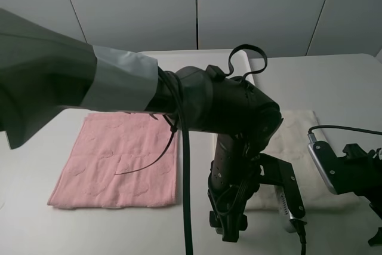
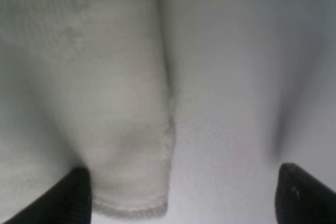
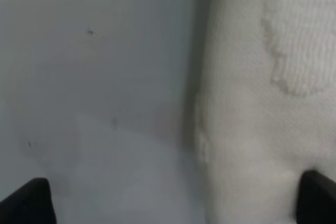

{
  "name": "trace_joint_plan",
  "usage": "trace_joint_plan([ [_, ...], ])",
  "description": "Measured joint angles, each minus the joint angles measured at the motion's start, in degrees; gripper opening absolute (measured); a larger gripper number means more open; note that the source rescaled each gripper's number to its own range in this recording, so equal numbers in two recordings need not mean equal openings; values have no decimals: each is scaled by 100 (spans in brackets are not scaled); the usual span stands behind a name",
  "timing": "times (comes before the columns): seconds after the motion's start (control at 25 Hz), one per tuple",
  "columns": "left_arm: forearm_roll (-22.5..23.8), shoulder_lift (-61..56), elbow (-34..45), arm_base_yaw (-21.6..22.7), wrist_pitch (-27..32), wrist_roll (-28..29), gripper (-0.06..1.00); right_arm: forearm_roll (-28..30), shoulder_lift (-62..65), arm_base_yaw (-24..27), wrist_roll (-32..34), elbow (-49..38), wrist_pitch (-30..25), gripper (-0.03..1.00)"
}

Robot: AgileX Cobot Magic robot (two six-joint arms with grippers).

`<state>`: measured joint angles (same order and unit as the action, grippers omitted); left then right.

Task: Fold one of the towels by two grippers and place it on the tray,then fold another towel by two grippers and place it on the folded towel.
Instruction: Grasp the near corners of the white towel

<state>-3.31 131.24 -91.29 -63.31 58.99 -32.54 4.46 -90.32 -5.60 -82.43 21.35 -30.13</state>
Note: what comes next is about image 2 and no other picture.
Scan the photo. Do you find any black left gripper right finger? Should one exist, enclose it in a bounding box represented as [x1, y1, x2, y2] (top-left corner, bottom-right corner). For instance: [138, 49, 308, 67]
[275, 163, 335, 224]

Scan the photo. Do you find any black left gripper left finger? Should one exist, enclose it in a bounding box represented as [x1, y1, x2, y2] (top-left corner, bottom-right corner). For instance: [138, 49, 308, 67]
[5, 167, 92, 224]

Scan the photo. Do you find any cream white terry towel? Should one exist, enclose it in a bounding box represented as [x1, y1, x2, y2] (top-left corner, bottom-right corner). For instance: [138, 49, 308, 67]
[1, 0, 175, 221]

